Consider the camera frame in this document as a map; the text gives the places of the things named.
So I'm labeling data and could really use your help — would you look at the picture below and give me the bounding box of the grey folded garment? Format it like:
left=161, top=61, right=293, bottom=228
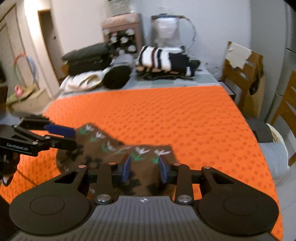
left=111, top=54, right=135, bottom=70

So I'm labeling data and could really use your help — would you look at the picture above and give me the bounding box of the white folded garment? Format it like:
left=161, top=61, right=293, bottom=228
left=60, top=67, right=111, bottom=92

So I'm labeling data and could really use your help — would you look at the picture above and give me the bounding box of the near wooden chair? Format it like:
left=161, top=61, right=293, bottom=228
left=270, top=70, right=295, bottom=166

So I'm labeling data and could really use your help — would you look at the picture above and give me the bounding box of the dark grey folded clothes stack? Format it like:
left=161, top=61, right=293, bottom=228
left=62, top=42, right=112, bottom=76

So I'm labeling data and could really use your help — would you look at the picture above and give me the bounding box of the pink kettlebell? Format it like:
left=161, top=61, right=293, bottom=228
left=15, top=85, right=23, bottom=98

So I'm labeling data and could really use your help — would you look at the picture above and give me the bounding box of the light blue folded cloth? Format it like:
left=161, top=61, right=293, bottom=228
left=259, top=142, right=290, bottom=184

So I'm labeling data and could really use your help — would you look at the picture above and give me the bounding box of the black rolled garment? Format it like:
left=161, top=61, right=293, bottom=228
left=102, top=65, right=132, bottom=89

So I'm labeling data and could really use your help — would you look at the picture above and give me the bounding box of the plastic covered fan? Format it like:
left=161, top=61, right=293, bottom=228
left=149, top=14, right=197, bottom=52

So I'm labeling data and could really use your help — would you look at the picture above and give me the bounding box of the black storage box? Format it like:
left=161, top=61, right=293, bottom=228
left=219, top=81, right=236, bottom=101

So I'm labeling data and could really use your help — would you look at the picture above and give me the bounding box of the low wooden cabinet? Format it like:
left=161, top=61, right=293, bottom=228
left=7, top=88, right=51, bottom=114

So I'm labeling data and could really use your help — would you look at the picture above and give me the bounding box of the colourful hula hoop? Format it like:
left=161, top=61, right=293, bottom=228
left=13, top=52, right=39, bottom=87

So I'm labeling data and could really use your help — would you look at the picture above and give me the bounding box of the orange patterned table mat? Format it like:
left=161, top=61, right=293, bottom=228
left=1, top=86, right=279, bottom=240

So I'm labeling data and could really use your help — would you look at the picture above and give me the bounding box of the clear water bottle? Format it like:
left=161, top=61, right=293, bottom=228
left=107, top=0, right=132, bottom=16

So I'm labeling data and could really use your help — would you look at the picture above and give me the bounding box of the grey refrigerator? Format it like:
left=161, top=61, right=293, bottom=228
left=265, top=1, right=295, bottom=121

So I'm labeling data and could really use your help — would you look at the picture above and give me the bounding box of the brown patterned knit vest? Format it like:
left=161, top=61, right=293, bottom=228
left=56, top=123, right=177, bottom=196

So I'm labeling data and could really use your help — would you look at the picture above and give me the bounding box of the brown paper bag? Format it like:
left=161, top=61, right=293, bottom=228
left=242, top=52, right=265, bottom=119

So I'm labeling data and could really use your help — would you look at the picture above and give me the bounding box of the wooden chair with paper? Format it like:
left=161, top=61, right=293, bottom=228
left=221, top=41, right=258, bottom=111

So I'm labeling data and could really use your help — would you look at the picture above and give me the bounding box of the dark grey cloth pile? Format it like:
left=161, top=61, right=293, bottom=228
left=246, top=118, right=273, bottom=143

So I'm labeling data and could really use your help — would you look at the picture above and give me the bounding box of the striped navy white sweater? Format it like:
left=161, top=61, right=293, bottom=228
left=135, top=46, right=190, bottom=74

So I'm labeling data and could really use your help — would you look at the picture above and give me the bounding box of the olive brown garment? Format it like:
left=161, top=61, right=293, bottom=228
left=135, top=60, right=201, bottom=81

